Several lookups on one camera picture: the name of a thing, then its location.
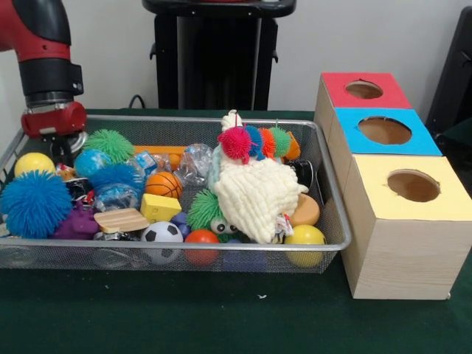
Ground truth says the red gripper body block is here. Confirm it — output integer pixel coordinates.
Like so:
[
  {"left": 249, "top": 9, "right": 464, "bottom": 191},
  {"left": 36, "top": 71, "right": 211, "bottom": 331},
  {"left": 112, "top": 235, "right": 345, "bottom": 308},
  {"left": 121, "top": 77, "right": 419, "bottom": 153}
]
[{"left": 21, "top": 101, "right": 89, "bottom": 139}]

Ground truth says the light blue waffle cloth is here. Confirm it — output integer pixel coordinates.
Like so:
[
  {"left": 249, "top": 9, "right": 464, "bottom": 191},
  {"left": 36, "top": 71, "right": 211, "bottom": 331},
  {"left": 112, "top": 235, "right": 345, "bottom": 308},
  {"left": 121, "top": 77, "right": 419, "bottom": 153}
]
[{"left": 206, "top": 145, "right": 224, "bottom": 189}]

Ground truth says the multicolour spiky caterpillar toy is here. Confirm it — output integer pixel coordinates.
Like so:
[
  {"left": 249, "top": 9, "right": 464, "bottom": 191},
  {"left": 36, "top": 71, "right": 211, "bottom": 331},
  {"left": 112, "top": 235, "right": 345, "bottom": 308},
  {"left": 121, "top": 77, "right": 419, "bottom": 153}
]
[{"left": 217, "top": 118, "right": 302, "bottom": 165}]

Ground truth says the cream waffle cloth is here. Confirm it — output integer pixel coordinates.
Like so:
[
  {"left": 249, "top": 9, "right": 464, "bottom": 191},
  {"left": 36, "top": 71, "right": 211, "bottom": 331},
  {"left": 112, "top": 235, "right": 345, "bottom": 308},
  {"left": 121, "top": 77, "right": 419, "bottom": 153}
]
[{"left": 213, "top": 109, "right": 310, "bottom": 244}]

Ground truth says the shallow clear mesh bin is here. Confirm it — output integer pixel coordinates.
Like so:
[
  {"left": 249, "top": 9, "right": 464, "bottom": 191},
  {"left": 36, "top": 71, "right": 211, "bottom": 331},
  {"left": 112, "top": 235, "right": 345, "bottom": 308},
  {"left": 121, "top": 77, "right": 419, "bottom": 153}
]
[{"left": 0, "top": 114, "right": 353, "bottom": 274}]

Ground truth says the wooden box with three holes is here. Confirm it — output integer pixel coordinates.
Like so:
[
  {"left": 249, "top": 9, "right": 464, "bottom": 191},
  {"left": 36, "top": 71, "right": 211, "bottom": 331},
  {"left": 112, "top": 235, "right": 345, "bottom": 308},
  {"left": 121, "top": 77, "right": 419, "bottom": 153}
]
[{"left": 314, "top": 72, "right": 462, "bottom": 301}]

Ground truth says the plain green spiky ball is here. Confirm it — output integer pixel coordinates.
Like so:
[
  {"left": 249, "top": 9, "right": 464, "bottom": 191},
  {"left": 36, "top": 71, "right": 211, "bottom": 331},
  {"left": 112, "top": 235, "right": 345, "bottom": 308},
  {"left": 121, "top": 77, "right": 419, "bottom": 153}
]
[{"left": 83, "top": 128, "right": 136, "bottom": 159}]

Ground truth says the large blue spiky ball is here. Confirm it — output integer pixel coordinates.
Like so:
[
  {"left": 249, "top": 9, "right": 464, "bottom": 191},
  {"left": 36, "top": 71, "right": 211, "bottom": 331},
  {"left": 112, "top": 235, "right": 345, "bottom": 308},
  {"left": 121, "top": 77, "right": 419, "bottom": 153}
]
[{"left": 0, "top": 170, "right": 73, "bottom": 240}]

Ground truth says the small basketball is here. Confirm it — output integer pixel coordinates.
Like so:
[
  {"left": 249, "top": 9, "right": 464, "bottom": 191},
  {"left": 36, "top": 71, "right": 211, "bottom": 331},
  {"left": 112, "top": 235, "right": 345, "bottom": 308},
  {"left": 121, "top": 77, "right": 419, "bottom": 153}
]
[{"left": 145, "top": 171, "right": 184, "bottom": 200}]

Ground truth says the yellow foam block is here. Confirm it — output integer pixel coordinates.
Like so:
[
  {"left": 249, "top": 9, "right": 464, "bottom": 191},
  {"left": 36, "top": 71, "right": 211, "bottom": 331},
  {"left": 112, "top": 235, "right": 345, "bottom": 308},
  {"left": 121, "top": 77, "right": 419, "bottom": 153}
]
[{"left": 139, "top": 193, "right": 182, "bottom": 224}]

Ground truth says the small soccer ball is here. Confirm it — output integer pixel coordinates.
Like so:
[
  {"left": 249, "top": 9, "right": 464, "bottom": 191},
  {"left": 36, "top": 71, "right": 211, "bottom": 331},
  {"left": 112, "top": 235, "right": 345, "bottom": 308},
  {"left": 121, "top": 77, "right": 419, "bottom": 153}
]
[{"left": 140, "top": 221, "right": 184, "bottom": 266}]

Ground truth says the green spiky ball with eyes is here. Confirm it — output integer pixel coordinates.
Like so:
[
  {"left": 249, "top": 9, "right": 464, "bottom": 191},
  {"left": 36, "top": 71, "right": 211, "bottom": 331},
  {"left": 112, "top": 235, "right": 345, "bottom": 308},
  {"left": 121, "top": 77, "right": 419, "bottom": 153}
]
[{"left": 186, "top": 190, "right": 240, "bottom": 243}]

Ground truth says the dark green table cloth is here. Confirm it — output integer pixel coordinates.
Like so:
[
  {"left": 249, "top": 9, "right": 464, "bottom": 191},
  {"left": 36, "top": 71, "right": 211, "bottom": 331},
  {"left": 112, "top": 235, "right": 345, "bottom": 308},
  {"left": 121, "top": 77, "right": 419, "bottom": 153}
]
[
  {"left": 437, "top": 117, "right": 472, "bottom": 170},
  {"left": 0, "top": 107, "right": 472, "bottom": 354}
]

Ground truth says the yellow plastic ball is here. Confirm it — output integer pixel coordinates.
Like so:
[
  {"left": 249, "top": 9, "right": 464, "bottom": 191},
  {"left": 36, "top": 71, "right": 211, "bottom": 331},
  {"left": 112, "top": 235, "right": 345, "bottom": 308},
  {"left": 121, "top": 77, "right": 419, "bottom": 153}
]
[{"left": 283, "top": 223, "right": 327, "bottom": 267}]

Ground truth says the black chair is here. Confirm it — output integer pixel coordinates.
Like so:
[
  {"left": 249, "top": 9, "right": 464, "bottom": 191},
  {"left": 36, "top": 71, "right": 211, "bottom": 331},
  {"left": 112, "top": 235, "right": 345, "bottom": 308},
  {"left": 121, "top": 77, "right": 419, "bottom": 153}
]
[{"left": 426, "top": 6, "right": 472, "bottom": 130}]

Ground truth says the black cable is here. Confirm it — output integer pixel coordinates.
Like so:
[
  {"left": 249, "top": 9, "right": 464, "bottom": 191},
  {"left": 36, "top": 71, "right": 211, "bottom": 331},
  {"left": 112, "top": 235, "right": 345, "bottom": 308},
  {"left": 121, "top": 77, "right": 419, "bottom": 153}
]
[{"left": 127, "top": 94, "right": 148, "bottom": 110}]

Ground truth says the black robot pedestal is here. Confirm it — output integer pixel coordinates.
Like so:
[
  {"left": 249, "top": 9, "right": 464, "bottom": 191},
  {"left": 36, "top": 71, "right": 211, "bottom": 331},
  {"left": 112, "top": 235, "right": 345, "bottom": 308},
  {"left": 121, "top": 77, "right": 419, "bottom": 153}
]
[{"left": 142, "top": 0, "right": 298, "bottom": 111}]

